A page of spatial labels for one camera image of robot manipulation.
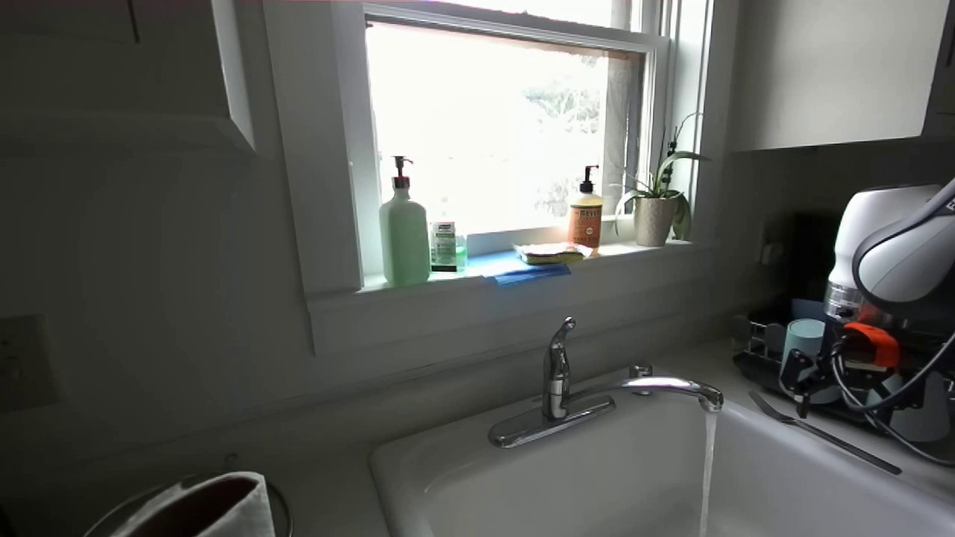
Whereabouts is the white window frame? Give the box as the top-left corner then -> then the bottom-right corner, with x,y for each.
259,0 -> 721,303

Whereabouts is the potted plant in white pot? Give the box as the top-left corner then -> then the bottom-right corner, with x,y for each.
618,111 -> 706,250

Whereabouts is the chrome faucet lever handle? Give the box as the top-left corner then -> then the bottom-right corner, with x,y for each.
544,312 -> 582,421

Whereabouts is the green soap pump bottle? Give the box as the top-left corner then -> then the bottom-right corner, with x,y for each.
379,153 -> 432,290

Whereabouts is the small green jar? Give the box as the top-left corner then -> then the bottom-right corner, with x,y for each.
430,217 -> 463,273

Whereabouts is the yellow sponge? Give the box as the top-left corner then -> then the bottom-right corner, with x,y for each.
512,242 -> 597,269

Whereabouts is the white wall cabinet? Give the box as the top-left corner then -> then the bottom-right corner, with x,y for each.
0,0 -> 259,156
730,0 -> 955,156

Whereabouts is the amber soap pump bottle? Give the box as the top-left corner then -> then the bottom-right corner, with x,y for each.
567,160 -> 605,250

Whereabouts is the white ceramic sink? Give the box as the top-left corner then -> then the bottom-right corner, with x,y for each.
367,381 -> 955,537

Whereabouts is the chrome faucet spout with base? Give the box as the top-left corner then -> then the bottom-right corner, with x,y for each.
485,367 -> 729,451

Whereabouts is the dish drying rack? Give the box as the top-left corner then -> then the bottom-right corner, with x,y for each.
730,294 -> 955,445

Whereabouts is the teal plastic cup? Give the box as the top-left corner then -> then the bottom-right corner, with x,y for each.
778,317 -> 830,381
866,364 -> 955,448

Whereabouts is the orange cable strap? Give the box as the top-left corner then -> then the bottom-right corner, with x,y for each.
842,317 -> 903,373

